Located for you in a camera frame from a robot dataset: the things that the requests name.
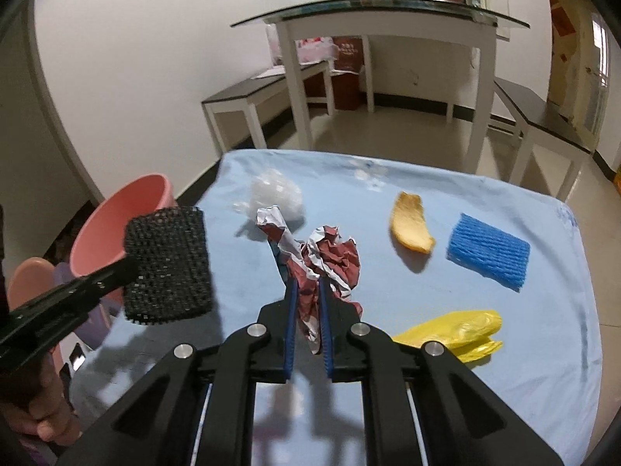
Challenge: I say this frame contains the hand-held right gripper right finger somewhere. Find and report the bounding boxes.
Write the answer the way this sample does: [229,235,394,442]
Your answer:
[317,279,566,466]

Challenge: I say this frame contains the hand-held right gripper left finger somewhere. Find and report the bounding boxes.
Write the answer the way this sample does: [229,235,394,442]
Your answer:
[56,279,299,466]

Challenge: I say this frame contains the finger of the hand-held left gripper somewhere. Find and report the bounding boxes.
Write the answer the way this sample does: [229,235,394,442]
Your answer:
[19,272,141,350]
[10,256,141,320]

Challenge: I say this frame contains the pink plastic basin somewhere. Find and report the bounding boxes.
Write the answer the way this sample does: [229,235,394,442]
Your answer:
[69,173,178,292]

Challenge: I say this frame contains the red silver wrapper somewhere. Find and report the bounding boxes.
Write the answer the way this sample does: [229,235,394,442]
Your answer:
[255,205,364,355]

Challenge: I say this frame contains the black foam net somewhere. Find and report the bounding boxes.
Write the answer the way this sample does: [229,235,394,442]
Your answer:
[121,205,214,326]

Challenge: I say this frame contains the person's left hand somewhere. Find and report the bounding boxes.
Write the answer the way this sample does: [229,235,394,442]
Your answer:
[0,349,83,447]

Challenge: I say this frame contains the purple plastic stool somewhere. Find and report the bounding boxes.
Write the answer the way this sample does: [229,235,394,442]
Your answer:
[51,262,123,350]

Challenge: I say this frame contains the pink plastic stool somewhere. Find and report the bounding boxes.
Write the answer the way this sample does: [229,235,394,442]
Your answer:
[7,257,73,374]

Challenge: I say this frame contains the light blue floral cloth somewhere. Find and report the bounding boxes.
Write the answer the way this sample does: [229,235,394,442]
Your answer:
[68,148,605,466]

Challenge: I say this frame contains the yellow plastic bag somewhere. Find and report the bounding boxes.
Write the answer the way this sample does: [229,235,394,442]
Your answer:
[392,309,504,364]

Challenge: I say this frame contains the white plastic bag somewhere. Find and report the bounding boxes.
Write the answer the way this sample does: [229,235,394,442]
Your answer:
[233,169,306,238]

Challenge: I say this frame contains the orange fruit peel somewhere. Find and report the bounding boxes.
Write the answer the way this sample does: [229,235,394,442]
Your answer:
[388,191,436,254]

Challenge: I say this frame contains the blue foam net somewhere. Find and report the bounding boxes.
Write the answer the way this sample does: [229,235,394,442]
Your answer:
[445,212,531,293]

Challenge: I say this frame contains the dark top white bench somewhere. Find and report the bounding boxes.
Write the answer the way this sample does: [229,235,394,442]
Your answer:
[490,77,595,200]
[200,61,335,153]

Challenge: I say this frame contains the red cardboard box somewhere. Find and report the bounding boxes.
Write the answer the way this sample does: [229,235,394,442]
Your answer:
[332,36,364,110]

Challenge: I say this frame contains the pink printed plastic bag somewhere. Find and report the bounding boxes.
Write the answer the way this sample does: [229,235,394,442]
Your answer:
[296,36,338,64]

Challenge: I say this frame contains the white table with glass top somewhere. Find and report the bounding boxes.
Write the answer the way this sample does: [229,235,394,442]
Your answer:
[229,0,531,176]

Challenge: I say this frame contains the white door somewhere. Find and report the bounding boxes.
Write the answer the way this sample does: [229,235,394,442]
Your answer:
[589,10,613,151]

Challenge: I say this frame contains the red paper wall decoration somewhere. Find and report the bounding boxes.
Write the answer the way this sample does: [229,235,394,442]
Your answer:
[548,0,583,37]

